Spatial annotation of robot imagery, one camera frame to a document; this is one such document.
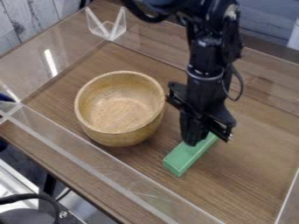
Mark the brown wooden bowl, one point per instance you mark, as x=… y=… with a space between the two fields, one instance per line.
x=119 y=107

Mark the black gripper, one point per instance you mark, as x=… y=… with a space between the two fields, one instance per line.
x=200 y=101

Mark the clear acrylic front wall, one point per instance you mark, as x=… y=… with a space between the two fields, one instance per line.
x=108 y=183

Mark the black metal table leg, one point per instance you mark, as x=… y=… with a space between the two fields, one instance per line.
x=50 y=184

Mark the green rectangular block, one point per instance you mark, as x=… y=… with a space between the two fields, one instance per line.
x=184 y=155

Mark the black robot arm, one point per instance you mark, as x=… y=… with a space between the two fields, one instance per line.
x=211 y=23

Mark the clear acrylic corner bracket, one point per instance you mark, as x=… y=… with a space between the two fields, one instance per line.
x=107 y=30

